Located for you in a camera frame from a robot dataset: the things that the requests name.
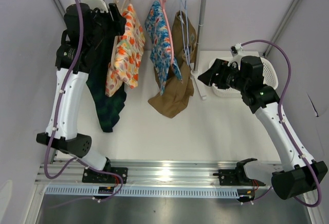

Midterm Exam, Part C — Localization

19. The aluminium mounting rail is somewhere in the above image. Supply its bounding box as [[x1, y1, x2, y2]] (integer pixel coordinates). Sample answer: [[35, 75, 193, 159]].
[[35, 160, 236, 186]]

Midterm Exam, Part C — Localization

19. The blue wire hanger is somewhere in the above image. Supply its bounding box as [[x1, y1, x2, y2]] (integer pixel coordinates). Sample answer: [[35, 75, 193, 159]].
[[179, 0, 191, 65]]

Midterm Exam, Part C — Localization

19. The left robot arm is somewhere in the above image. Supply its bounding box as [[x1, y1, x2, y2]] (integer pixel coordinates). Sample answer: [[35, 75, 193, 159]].
[[36, 3, 126, 183]]

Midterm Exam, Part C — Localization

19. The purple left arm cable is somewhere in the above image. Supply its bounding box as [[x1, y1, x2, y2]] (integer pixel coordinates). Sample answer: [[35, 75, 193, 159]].
[[43, 0, 124, 204]]

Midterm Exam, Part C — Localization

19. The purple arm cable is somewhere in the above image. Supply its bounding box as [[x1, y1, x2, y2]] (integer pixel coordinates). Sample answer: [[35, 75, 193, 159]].
[[43, 0, 124, 204], [239, 39, 322, 207]]

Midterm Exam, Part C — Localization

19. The dark green plaid skirt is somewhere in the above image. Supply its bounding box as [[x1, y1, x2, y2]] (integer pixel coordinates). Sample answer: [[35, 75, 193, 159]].
[[83, 7, 126, 133]]

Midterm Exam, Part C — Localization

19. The beige plastic hanger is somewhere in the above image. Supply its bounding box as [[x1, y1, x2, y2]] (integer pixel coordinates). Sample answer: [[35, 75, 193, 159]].
[[110, 0, 131, 68]]

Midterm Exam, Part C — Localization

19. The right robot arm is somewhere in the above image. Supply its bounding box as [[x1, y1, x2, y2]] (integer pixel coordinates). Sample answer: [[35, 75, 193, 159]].
[[198, 55, 328, 200]]

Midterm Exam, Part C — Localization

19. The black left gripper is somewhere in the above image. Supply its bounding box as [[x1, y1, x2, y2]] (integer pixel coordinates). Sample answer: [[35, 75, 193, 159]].
[[88, 3, 126, 48]]

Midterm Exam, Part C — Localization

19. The slotted cable duct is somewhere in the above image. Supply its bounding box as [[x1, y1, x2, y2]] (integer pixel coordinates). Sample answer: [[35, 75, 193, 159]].
[[45, 185, 251, 199]]

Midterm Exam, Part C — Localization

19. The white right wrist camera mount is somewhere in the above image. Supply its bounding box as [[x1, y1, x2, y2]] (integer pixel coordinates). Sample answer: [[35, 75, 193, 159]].
[[230, 43, 245, 64]]

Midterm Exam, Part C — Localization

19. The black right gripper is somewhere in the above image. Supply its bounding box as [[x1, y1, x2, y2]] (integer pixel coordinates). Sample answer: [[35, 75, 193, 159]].
[[198, 59, 248, 92]]

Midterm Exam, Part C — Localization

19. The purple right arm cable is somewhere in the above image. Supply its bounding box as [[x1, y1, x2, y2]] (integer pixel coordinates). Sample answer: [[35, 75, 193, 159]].
[[239, 39, 322, 207]]

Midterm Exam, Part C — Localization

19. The orange floral cloth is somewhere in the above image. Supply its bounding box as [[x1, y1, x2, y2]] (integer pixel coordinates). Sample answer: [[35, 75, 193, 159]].
[[105, 4, 145, 97]]

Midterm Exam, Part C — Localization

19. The white perforated plastic basket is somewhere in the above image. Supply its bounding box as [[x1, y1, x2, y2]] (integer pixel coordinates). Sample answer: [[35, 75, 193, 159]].
[[211, 57, 279, 98]]

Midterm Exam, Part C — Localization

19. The blue floral skirt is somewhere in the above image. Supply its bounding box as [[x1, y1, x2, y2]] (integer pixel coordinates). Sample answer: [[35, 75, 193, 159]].
[[144, 0, 182, 95]]

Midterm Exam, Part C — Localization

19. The tan khaki skirt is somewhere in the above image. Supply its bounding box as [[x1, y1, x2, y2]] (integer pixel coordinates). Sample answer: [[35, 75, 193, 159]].
[[148, 11, 197, 118]]

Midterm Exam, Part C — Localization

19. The pink plastic hanger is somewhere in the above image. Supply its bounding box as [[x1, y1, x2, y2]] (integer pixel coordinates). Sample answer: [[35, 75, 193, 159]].
[[159, 0, 174, 66]]

